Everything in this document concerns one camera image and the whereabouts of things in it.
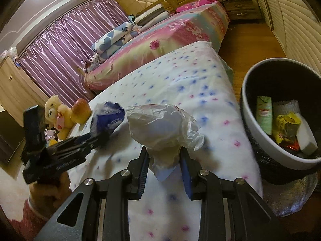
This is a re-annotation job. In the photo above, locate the dark blue wrapper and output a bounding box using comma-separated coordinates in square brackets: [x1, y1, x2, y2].
[91, 101, 126, 143]

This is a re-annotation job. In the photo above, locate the silver foil mat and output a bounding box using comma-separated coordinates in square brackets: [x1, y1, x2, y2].
[261, 173, 321, 218]

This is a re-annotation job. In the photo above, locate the blue heart-patterned pillow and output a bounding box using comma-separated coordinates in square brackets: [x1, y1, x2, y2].
[91, 21, 137, 54]

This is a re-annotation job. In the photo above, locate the white dotted mattress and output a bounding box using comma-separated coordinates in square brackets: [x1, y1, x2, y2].
[68, 41, 264, 241]

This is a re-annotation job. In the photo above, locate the dark wooden cabinet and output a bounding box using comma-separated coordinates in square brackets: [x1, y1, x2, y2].
[0, 110, 27, 163]

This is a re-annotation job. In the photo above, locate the white foam block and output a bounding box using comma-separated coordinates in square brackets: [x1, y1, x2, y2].
[295, 113, 318, 156]

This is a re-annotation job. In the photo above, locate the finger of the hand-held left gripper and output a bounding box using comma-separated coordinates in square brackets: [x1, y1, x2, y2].
[46, 132, 111, 161]

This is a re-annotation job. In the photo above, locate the person's left forearm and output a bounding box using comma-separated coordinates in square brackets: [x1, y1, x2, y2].
[7, 198, 53, 241]

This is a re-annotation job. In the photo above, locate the green carton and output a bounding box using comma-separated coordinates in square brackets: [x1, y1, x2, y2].
[256, 96, 274, 135]

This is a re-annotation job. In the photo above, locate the red snack packet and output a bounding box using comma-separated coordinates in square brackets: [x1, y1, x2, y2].
[282, 139, 301, 152]

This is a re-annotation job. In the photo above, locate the pink floral bed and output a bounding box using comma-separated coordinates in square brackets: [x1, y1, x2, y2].
[84, 1, 231, 91]

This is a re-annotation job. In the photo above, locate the white round waste bin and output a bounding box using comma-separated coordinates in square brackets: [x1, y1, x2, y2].
[239, 58, 321, 171]

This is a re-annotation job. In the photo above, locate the yellow plush teddy bear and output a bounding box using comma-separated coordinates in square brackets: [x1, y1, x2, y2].
[45, 95, 92, 141]

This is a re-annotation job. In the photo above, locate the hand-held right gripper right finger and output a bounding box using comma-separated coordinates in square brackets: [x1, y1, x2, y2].
[179, 148, 291, 241]

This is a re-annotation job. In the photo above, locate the white plastic bag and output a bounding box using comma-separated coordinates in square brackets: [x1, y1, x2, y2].
[125, 103, 205, 182]

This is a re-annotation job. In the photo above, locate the small grey plush toy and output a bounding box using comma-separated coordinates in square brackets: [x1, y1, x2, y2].
[86, 53, 102, 71]

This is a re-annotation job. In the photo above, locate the person's left hand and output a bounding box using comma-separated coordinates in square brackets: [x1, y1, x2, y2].
[29, 172, 73, 218]

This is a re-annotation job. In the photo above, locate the louvred sliding door wardrobe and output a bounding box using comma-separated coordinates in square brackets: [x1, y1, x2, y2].
[248, 0, 321, 73]

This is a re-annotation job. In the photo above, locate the light wooden cabinet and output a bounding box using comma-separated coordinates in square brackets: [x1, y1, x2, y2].
[0, 55, 51, 121]

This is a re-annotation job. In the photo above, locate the grey white striped pillow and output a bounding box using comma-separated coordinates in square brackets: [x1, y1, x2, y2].
[134, 4, 169, 26]

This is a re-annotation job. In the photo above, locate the purple striped curtain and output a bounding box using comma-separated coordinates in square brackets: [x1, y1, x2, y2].
[19, 0, 129, 101]

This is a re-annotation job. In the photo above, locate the yellow green packet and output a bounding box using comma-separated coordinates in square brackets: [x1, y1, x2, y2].
[274, 112, 301, 143]

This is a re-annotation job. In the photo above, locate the wooden nightstand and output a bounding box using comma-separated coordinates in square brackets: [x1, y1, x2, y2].
[223, 0, 264, 24]

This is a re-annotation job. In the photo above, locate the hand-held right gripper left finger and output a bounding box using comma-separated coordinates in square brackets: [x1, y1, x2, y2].
[40, 146, 148, 241]

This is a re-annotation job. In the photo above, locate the pink floral pillow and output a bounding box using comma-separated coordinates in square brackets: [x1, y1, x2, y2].
[176, 0, 218, 13]

